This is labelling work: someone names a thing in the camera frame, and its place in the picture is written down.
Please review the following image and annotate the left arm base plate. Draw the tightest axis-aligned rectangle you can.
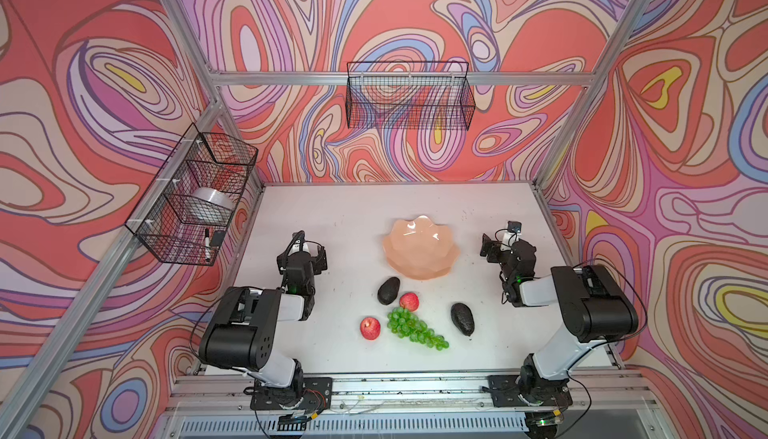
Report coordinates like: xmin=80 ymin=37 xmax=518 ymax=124
xmin=243 ymin=376 xmax=333 ymax=413

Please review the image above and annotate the dark avocado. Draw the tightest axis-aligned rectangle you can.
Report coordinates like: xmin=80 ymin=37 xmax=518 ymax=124
xmin=377 ymin=277 xmax=401 ymax=305
xmin=450 ymin=303 xmax=475 ymax=337

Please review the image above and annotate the pink scalloped fruit bowl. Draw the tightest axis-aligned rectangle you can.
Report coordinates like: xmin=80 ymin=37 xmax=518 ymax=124
xmin=382 ymin=215 xmax=460 ymax=281

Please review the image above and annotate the green grape bunch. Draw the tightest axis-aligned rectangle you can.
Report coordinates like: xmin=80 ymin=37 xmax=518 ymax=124
xmin=387 ymin=307 xmax=450 ymax=351

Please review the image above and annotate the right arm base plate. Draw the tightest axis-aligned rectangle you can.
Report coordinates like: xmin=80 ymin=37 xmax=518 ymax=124
xmin=482 ymin=375 xmax=573 ymax=409

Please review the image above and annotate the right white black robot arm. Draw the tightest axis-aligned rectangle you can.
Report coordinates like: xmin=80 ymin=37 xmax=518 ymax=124
xmin=480 ymin=235 xmax=639 ymax=409

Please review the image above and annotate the black wire basket wall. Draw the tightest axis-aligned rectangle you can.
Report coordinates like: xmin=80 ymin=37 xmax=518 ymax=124
xmin=345 ymin=59 xmax=476 ymax=131
xmin=125 ymin=125 xmax=258 ymax=266

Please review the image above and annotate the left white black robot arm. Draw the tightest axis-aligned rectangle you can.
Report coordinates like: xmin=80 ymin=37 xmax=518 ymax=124
xmin=198 ymin=231 xmax=332 ymax=414

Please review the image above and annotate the black wire basket back wall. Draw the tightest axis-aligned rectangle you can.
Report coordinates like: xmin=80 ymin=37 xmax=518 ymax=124
xmin=345 ymin=59 xmax=476 ymax=131

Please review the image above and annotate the red apple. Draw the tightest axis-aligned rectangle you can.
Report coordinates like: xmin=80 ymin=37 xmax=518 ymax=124
xmin=399 ymin=292 xmax=420 ymax=312
xmin=360 ymin=317 xmax=381 ymax=341

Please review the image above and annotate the black wire basket left wall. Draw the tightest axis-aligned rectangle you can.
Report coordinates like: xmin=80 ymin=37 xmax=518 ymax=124
xmin=125 ymin=125 xmax=258 ymax=266

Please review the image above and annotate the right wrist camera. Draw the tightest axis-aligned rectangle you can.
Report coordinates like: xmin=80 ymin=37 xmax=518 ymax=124
xmin=502 ymin=221 xmax=522 ymax=248

